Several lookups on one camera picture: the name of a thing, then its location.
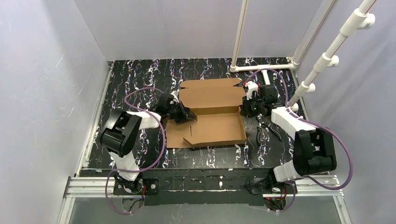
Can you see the white PVC camera pole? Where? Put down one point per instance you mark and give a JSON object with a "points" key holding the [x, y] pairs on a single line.
{"points": [[360, 18]]}

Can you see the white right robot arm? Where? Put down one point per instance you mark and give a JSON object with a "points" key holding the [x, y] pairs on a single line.
{"points": [[313, 150]]}

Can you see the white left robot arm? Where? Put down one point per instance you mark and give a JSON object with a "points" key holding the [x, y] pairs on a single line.
{"points": [[122, 128]]}

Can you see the black handled pliers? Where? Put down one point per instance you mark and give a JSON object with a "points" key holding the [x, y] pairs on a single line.
{"points": [[267, 132]]}

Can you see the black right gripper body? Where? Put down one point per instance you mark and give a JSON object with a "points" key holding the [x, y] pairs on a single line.
{"points": [[248, 107]]}

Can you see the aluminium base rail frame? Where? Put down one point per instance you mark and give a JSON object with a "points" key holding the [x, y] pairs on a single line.
{"points": [[195, 186]]}

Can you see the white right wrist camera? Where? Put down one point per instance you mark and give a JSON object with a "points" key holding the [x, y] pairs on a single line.
{"points": [[251, 88]]}

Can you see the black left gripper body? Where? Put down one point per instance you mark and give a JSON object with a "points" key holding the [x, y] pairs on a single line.
{"points": [[180, 112]]}

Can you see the brown cardboard box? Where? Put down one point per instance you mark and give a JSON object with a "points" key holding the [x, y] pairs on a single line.
{"points": [[215, 105]]}

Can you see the white PVC pipe frame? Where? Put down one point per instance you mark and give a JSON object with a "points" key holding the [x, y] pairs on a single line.
{"points": [[303, 46]]}

